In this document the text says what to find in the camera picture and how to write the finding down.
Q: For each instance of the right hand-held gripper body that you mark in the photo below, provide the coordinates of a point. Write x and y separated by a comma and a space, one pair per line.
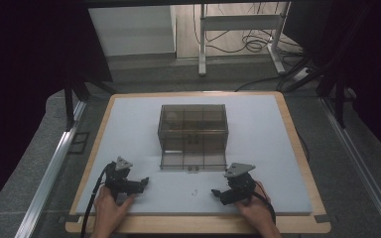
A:
241, 188

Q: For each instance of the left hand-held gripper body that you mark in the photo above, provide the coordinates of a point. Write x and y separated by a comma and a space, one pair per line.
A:
120, 183

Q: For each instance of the person's right hand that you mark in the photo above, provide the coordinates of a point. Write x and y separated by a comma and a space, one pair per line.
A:
258, 211

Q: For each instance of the person's left hand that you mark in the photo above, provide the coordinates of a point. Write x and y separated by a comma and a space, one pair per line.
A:
107, 211

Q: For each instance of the white foam mat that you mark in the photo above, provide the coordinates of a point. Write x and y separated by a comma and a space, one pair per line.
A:
261, 148

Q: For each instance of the black tape piece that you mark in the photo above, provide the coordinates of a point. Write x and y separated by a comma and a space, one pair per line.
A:
69, 218
321, 218

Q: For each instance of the smoky transparent drawer box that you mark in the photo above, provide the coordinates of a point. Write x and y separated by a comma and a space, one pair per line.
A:
193, 125

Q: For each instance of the black metal stand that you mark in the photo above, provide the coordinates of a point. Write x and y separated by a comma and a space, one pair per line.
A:
339, 99
69, 105

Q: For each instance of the white power strip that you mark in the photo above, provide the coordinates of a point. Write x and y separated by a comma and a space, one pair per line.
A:
301, 74

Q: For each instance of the dark curtain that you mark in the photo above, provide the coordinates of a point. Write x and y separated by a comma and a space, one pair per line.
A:
23, 82
370, 66

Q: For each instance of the white cabinet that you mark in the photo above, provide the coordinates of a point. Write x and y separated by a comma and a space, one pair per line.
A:
132, 31

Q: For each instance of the aluminium rail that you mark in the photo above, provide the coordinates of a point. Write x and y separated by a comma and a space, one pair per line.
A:
53, 165
360, 165

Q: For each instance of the white desk frame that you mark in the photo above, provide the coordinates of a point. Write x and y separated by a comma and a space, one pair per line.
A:
238, 22

